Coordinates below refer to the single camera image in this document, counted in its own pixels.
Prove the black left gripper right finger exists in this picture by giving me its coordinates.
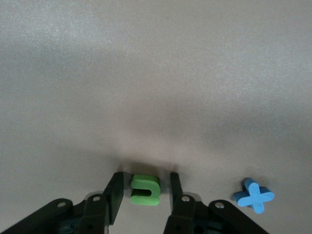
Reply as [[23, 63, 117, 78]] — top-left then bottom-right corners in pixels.
[[165, 172, 271, 234]]

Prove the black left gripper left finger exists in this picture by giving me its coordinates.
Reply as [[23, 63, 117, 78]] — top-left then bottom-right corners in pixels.
[[0, 172, 125, 234]]

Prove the green foam letter u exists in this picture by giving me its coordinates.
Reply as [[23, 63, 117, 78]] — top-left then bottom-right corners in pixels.
[[130, 174, 161, 207]]

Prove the blue foam letter x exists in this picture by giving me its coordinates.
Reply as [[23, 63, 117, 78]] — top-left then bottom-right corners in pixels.
[[234, 177, 275, 215]]

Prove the brown table cover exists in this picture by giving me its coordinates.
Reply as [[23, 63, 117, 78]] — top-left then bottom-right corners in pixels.
[[0, 0, 312, 234]]

